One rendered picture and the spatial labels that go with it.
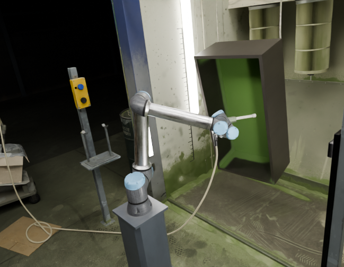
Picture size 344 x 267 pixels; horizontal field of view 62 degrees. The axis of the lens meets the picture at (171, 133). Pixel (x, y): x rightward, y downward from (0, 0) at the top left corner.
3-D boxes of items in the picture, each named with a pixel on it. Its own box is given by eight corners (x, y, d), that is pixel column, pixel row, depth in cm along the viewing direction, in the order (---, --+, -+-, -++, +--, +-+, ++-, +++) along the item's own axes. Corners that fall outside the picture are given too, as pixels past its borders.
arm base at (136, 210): (137, 220, 205) (134, 208, 201) (122, 209, 218) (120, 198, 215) (157, 207, 216) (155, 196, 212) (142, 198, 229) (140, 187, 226)
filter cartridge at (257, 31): (279, 72, 365) (281, 1, 334) (280, 79, 334) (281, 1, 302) (249, 74, 377) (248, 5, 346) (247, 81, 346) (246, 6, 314)
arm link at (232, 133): (234, 123, 195) (242, 134, 198) (227, 122, 208) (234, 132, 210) (223, 131, 194) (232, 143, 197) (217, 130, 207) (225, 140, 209)
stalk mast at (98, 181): (108, 219, 313) (73, 67, 254) (111, 221, 309) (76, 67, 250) (104, 221, 310) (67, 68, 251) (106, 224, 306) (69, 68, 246)
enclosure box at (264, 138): (235, 150, 317) (215, 42, 259) (290, 162, 278) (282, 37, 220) (218, 168, 297) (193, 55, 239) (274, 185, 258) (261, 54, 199)
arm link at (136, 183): (124, 203, 208) (120, 182, 201) (131, 190, 223) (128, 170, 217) (145, 203, 205) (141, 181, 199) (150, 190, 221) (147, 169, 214)
